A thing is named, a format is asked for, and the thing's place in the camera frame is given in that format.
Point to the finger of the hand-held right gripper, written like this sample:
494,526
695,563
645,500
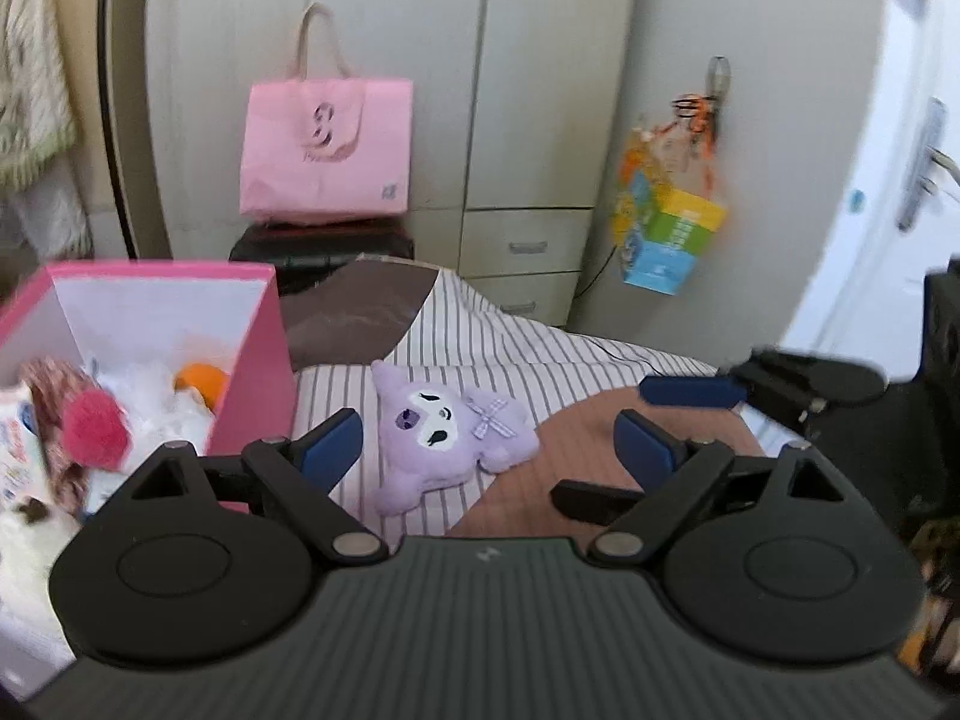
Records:
694,390
592,501

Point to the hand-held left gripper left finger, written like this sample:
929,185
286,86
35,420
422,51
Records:
330,450

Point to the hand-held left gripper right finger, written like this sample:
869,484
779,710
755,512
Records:
643,450

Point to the purple plush toy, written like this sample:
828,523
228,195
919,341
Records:
439,442

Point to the pink cardboard box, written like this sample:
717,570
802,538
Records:
255,360

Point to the orange fuzzy ball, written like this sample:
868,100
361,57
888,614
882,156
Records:
201,381

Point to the white mesh bath pouf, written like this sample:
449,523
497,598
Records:
161,405

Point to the pink fluffy puff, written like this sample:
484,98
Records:
96,429

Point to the pink floral cloth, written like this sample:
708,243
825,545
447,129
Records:
56,420

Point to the white door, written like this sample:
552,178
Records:
870,277

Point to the colourful gift bag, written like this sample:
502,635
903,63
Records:
667,232

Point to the small wardrobe drawer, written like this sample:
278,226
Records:
536,300

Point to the patchwork striped bed cover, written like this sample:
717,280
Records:
480,345

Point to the black suitcase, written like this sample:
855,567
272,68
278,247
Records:
322,251

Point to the large wardrobe drawer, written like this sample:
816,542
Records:
525,240

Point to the pink tote bag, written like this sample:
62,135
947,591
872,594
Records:
326,157

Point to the white printed wipes packet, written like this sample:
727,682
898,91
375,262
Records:
19,450

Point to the grey cabinet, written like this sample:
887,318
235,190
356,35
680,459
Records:
750,30

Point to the beige wardrobe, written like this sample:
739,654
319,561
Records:
420,52

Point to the hanging quilted blankets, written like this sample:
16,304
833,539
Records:
30,90

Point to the metal wall hook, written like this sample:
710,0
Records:
720,79

